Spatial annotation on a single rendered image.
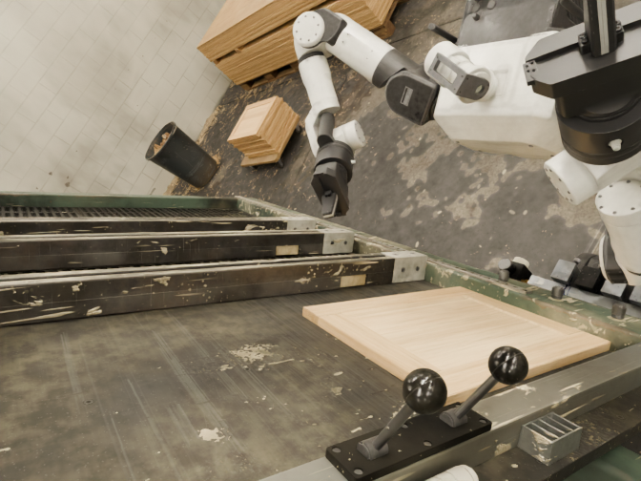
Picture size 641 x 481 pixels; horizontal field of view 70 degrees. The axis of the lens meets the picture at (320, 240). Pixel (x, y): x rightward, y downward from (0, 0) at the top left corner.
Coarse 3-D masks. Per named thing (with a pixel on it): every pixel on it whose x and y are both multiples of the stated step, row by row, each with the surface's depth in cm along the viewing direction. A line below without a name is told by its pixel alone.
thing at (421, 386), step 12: (420, 372) 39; (432, 372) 39; (408, 384) 38; (420, 384) 38; (432, 384) 38; (444, 384) 38; (408, 396) 38; (420, 396) 37; (432, 396) 37; (444, 396) 38; (408, 408) 40; (420, 408) 38; (432, 408) 37; (396, 420) 41; (384, 432) 43; (360, 444) 45; (372, 444) 44; (384, 444) 44; (372, 456) 44
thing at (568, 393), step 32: (640, 352) 81; (544, 384) 65; (576, 384) 66; (608, 384) 68; (640, 384) 76; (512, 416) 56; (576, 416) 65; (480, 448) 52; (288, 480) 41; (320, 480) 42; (384, 480) 43; (416, 480) 46
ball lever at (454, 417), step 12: (504, 348) 45; (516, 348) 46; (492, 360) 45; (504, 360) 45; (516, 360) 44; (492, 372) 45; (504, 372) 44; (516, 372) 44; (492, 384) 47; (504, 384) 46; (516, 384) 45; (480, 396) 48; (456, 408) 52; (468, 408) 50; (444, 420) 51; (456, 420) 51
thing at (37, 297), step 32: (352, 256) 119; (384, 256) 125; (416, 256) 126; (0, 288) 73; (32, 288) 76; (64, 288) 78; (96, 288) 81; (128, 288) 84; (160, 288) 88; (192, 288) 91; (224, 288) 95; (256, 288) 100; (288, 288) 105; (320, 288) 110; (0, 320) 74; (32, 320) 77
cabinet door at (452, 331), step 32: (448, 288) 117; (320, 320) 88; (352, 320) 88; (384, 320) 91; (416, 320) 93; (448, 320) 95; (480, 320) 96; (512, 320) 99; (544, 320) 100; (384, 352) 75; (416, 352) 77; (448, 352) 78; (480, 352) 80; (544, 352) 82; (576, 352) 83; (448, 384) 67; (480, 384) 68
